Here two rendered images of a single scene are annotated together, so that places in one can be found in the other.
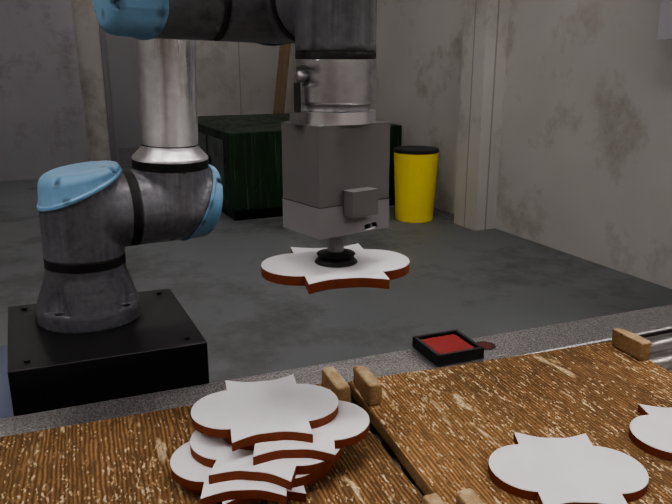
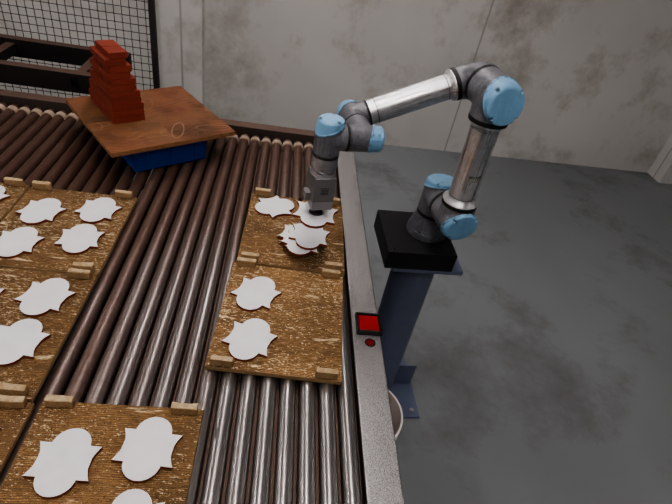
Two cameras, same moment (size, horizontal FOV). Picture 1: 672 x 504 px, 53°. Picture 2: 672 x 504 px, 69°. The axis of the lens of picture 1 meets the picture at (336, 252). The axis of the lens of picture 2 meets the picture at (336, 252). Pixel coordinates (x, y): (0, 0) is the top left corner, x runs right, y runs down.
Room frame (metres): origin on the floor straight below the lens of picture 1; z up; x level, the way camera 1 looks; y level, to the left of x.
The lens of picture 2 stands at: (1.00, -1.20, 1.97)
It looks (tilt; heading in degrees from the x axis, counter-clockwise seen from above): 38 degrees down; 102
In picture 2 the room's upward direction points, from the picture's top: 12 degrees clockwise
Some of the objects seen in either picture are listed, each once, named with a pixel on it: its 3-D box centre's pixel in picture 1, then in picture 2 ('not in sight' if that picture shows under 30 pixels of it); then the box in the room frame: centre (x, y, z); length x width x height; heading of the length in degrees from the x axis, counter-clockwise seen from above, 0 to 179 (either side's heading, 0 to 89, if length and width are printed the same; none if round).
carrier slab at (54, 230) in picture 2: not in sight; (61, 224); (-0.10, -0.24, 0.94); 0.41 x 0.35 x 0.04; 112
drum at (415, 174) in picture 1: (415, 184); not in sight; (5.77, -0.68, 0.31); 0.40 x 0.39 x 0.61; 25
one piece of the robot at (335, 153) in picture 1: (340, 170); (316, 185); (0.64, 0.00, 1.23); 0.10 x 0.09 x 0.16; 37
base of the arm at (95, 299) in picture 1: (87, 284); (429, 219); (0.98, 0.38, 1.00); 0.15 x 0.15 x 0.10
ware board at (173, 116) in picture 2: not in sight; (150, 116); (-0.23, 0.41, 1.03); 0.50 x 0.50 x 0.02; 59
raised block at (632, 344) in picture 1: (630, 343); (326, 373); (0.87, -0.41, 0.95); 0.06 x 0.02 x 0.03; 18
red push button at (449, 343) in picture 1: (447, 348); (368, 324); (0.91, -0.16, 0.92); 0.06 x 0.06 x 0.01; 22
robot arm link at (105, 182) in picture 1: (86, 209); (439, 194); (0.98, 0.37, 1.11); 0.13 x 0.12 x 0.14; 123
